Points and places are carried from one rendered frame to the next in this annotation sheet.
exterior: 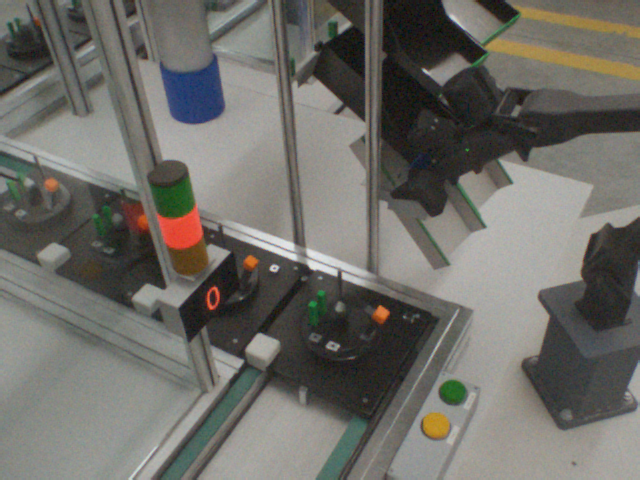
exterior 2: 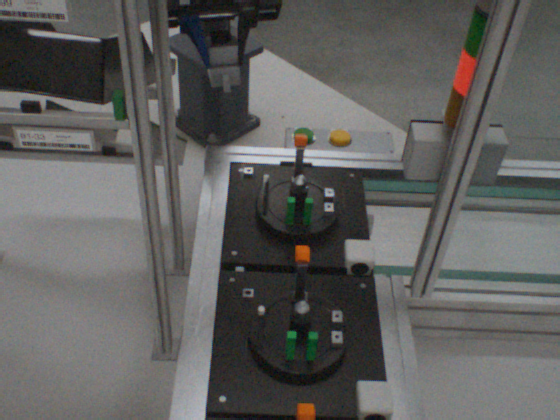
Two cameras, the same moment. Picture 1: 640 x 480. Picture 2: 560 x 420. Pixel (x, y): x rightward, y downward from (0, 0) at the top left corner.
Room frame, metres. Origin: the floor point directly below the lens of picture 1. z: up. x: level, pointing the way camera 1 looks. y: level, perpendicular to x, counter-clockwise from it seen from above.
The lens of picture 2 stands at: (1.26, 0.62, 1.76)
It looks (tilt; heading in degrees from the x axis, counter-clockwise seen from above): 44 degrees down; 235
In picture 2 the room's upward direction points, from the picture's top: 4 degrees clockwise
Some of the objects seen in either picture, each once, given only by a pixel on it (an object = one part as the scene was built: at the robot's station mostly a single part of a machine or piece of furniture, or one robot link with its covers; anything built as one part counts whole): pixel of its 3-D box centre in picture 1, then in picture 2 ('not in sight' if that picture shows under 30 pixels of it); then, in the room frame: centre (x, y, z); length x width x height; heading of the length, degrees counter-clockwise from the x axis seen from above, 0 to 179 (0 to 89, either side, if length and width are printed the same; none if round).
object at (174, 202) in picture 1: (172, 191); (490, 32); (0.67, 0.18, 1.38); 0.05 x 0.05 x 0.05
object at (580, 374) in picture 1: (589, 351); (214, 84); (0.71, -0.44, 0.96); 0.15 x 0.15 x 0.20; 12
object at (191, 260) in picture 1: (187, 249); (468, 105); (0.67, 0.18, 1.28); 0.05 x 0.05 x 0.05
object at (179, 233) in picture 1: (179, 221); (479, 70); (0.67, 0.18, 1.33); 0.05 x 0.05 x 0.05
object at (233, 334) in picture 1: (219, 268); (300, 320); (0.91, 0.19, 1.01); 0.24 x 0.24 x 0.13; 57
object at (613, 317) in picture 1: (606, 298); (212, 29); (0.71, -0.44, 1.09); 0.07 x 0.07 x 0.06; 12
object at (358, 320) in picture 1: (340, 330); (297, 207); (0.77, -0.02, 0.98); 0.14 x 0.14 x 0.02
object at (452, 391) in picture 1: (453, 392); (303, 137); (0.64, -0.20, 0.96); 0.04 x 0.04 x 0.02
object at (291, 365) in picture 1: (341, 337); (296, 215); (0.77, -0.02, 0.96); 0.24 x 0.24 x 0.02; 57
